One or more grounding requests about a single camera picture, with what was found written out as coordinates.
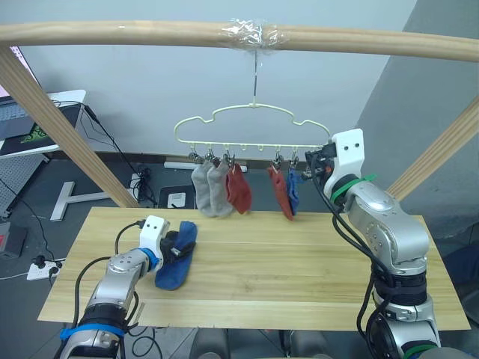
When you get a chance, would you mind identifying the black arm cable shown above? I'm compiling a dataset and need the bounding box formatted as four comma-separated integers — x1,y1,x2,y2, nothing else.
73,219,150,331
310,175,398,337

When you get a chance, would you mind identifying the wooden rack top bar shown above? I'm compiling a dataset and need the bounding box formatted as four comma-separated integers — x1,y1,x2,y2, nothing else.
0,18,479,64

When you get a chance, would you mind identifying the black box with white panel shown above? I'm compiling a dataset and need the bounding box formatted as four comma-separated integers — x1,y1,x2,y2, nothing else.
159,185,198,209

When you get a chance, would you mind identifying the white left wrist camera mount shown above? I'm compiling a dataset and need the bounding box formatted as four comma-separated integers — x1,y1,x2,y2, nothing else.
140,215,171,260

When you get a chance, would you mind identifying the red sock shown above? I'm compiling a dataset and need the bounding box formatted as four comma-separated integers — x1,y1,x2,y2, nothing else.
266,166,295,221
225,163,252,215

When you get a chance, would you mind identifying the black floor cable bundle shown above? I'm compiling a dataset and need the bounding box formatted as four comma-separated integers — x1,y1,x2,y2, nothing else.
129,163,159,207

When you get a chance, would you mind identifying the black green desk mat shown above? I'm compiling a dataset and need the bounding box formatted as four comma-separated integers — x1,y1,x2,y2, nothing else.
0,102,84,155

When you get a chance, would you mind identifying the white socket strip with plugs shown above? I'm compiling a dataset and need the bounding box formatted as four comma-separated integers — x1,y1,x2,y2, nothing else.
25,258,64,281

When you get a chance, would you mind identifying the clear plastic tape wrap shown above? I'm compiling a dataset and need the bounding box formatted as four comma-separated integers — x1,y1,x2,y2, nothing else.
220,17,289,58

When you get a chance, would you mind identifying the white desk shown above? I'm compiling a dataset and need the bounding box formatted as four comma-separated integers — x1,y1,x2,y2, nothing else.
0,88,135,221

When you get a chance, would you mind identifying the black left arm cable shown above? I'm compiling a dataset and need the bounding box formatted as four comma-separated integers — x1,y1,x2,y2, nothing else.
73,219,150,331

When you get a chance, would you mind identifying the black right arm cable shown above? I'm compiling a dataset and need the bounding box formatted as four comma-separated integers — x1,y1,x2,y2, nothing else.
310,175,398,337

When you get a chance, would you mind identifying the white perforated panel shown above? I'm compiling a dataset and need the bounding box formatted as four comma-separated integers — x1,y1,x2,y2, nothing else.
0,155,46,220

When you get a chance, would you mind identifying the cream clip hanger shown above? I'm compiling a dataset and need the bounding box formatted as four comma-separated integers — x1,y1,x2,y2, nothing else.
174,48,332,154

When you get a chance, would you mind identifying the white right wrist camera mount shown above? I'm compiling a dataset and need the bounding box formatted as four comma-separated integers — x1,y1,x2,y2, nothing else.
328,128,366,184

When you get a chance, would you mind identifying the black floor box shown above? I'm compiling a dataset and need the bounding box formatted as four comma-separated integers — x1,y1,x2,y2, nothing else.
0,224,29,259

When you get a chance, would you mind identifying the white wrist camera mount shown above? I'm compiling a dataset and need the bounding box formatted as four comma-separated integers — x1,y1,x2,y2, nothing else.
328,128,366,184
140,215,171,260

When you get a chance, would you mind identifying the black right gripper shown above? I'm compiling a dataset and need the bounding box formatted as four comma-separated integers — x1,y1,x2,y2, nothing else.
304,141,338,181

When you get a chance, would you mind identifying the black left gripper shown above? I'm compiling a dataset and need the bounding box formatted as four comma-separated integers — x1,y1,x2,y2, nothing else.
159,230,197,266

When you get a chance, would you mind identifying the grey laptop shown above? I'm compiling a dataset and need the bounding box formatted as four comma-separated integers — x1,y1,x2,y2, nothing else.
0,95,29,141

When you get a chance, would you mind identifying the dark rounded shape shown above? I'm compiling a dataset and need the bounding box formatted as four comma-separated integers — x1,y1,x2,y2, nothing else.
287,330,332,359
189,328,230,359

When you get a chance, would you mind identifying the wooden rack post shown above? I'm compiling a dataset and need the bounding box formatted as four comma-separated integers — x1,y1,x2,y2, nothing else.
387,95,479,203
0,46,141,209

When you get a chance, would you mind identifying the grey sock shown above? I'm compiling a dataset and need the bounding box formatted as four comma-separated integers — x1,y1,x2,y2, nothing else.
207,160,235,218
190,162,216,218

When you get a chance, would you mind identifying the blue sock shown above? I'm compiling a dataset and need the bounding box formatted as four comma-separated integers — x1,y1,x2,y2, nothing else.
154,220,198,292
286,168,305,216

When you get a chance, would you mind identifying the monitor with pink screen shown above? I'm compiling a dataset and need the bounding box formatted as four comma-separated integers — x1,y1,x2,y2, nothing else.
9,45,40,89

